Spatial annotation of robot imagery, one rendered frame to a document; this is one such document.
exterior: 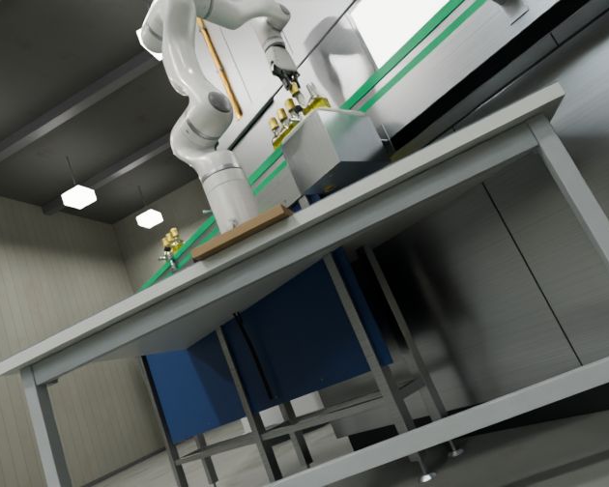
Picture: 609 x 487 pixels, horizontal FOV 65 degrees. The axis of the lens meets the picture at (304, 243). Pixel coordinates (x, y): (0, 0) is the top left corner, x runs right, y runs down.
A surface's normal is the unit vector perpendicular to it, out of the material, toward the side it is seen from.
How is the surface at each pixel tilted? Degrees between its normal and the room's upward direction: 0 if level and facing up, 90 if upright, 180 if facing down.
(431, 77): 90
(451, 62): 90
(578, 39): 90
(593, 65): 90
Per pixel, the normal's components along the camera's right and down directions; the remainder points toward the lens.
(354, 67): -0.71, 0.11
